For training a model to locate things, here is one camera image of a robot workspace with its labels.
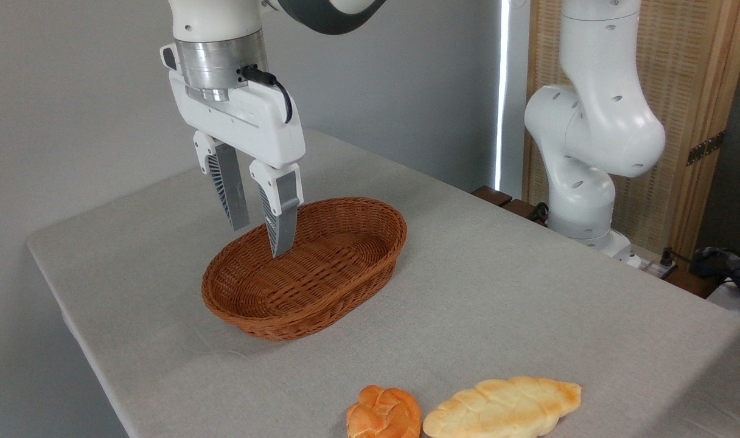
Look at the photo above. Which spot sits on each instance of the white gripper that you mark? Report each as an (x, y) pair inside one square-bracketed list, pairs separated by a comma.
[(248, 121)]

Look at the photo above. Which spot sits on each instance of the round knotted bread roll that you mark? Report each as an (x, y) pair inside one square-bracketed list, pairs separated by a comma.
[(383, 415)]

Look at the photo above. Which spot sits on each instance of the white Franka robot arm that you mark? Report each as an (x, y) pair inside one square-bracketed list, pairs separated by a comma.
[(589, 121)]

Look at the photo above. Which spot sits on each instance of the brown wicker oval basket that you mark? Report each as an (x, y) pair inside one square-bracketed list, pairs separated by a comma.
[(297, 286)]

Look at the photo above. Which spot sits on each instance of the long pale braided bread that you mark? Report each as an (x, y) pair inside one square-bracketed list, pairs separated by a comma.
[(504, 407)]

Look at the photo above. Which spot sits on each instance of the metal screen hinge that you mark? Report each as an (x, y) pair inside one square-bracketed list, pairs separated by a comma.
[(705, 148)]

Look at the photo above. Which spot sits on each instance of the wooden rattan folding screen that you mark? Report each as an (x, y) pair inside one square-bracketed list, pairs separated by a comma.
[(698, 73)]

